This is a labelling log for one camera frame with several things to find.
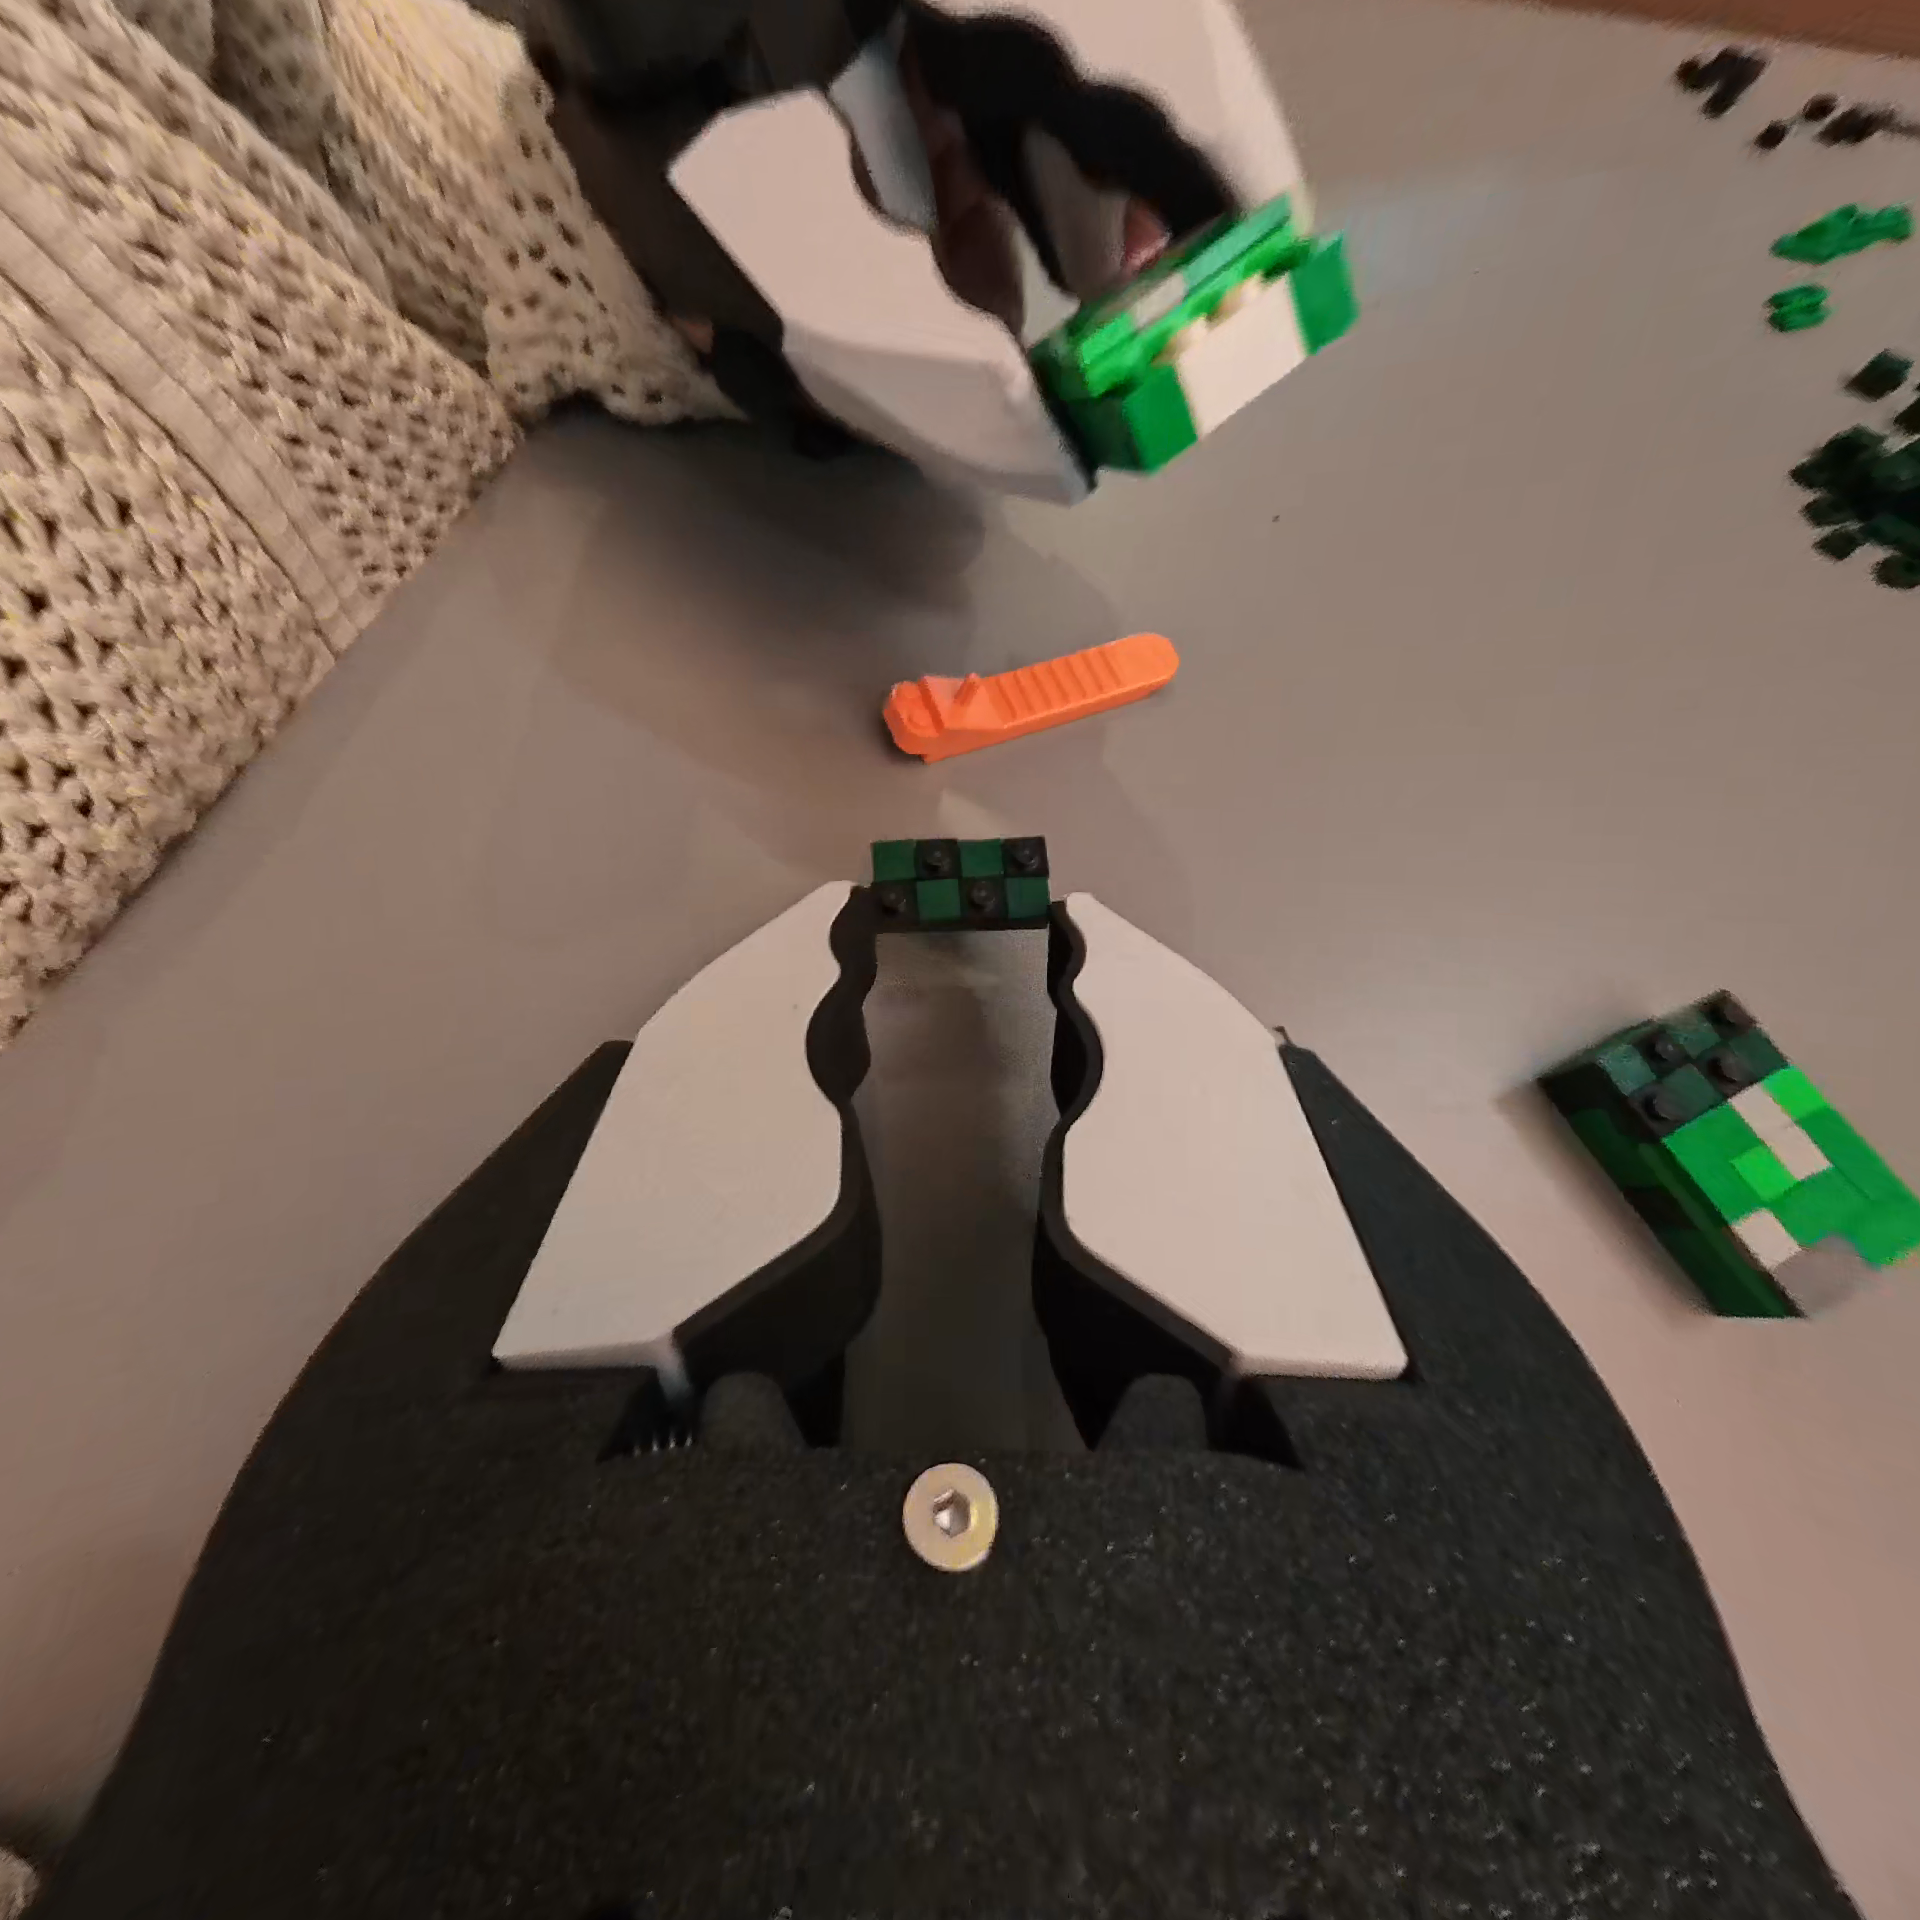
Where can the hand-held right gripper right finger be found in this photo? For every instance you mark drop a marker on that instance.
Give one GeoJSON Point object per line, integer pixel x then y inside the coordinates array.
{"type": "Point", "coordinates": [1231, 1184]}

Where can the row of small black pieces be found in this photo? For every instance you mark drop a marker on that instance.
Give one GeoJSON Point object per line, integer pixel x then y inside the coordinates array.
{"type": "Point", "coordinates": [1725, 75]}

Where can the green white lego assembly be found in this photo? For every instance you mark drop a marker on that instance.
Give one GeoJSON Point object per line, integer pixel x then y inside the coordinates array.
{"type": "Point", "coordinates": [1201, 359]}

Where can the green cube lego model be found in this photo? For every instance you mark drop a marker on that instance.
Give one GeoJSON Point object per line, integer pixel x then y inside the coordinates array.
{"type": "Point", "coordinates": [1725, 1171]}

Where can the orange brick separator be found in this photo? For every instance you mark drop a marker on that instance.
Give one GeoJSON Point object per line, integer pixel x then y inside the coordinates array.
{"type": "Point", "coordinates": [1036, 697]}

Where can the person's left forearm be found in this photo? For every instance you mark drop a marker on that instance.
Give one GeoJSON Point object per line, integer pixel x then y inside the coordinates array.
{"type": "Point", "coordinates": [495, 180]}

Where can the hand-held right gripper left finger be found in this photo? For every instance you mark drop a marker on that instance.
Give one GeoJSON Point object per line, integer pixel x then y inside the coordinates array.
{"type": "Point", "coordinates": [704, 1184]}

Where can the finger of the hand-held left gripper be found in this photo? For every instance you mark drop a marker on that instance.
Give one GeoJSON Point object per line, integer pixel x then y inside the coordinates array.
{"type": "Point", "coordinates": [1201, 75]}
{"type": "Point", "coordinates": [869, 346]}

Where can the dark green lego plate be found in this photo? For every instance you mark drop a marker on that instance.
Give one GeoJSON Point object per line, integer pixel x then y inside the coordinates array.
{"type": "Point", "coordinates": [960, 884]}

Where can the pile of dark green bricks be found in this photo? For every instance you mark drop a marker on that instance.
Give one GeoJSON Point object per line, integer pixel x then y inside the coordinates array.
{"type": "Point", "coordinates": [1869, 480]}

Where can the pile of bright green bricks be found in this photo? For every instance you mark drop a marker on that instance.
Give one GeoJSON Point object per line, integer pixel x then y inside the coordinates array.
{"type": "Point", "coordinates": [1838, 234]}

